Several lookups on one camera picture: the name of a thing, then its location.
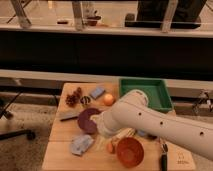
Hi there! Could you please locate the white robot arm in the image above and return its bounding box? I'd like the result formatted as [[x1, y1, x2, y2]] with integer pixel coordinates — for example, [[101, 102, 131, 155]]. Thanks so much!
[[97, 89, 213, 161]]

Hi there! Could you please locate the blue cup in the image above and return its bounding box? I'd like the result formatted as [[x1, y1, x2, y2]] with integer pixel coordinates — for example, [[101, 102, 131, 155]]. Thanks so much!
[[137, 130, 148, 137]]

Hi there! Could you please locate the orange carrot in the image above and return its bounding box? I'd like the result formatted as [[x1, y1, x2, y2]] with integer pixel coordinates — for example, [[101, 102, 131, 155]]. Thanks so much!
[[106, 142, 115, 154]]

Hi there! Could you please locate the crumpled blue cloth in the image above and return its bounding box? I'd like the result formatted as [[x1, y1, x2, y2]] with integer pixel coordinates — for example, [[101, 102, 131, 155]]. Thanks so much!
[[70, 134, 94, 156]]

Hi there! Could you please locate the wooden board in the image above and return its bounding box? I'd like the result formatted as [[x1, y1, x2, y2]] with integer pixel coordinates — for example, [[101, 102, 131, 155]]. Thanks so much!
[[41, 82, 197, 171]]

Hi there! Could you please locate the purple bowl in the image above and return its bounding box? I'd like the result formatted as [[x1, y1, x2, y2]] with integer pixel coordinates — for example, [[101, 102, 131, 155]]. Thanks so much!
[[77, 108, 101, 134]]

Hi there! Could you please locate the corn cob toy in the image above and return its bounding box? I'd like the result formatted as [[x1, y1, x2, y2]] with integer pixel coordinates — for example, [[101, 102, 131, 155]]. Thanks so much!
[[111, 128, 136, 144]]

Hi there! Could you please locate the orange bowl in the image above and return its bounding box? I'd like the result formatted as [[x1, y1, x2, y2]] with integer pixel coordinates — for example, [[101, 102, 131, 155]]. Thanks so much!
[[116, 137, 144, 168]]

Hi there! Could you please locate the orange fruit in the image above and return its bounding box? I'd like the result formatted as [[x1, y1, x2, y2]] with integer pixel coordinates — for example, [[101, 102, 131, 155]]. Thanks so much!
[[103, 93, 115, 106]]

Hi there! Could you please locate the black white striped ball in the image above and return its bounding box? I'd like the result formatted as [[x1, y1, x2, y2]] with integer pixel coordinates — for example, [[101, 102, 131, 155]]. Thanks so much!
[[80, 96, 91, 105]]

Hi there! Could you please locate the small dark jar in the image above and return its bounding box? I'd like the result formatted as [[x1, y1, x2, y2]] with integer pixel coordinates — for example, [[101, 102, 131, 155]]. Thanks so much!
[[148, 134, 157, 140]]

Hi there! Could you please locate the blue sponge block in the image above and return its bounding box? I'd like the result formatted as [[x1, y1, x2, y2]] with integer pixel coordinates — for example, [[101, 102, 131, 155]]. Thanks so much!
[[89, 87, 105, 100]]

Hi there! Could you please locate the brown pine cone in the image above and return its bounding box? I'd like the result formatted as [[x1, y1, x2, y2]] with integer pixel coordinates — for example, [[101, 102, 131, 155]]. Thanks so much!
[[65, 87, 82, 107]]

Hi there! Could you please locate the green plastic tray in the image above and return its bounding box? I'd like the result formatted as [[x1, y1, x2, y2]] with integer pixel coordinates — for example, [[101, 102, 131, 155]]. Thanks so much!
[[119, 78, 173, 113]]

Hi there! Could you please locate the office chair base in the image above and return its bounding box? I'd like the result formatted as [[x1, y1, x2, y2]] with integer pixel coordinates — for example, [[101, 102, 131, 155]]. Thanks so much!
[[0, 91, 37, 142]]

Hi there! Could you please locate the black handled tool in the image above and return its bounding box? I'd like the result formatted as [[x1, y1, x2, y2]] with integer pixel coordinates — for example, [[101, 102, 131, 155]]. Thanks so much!
[[159, 138, 168, 171]]

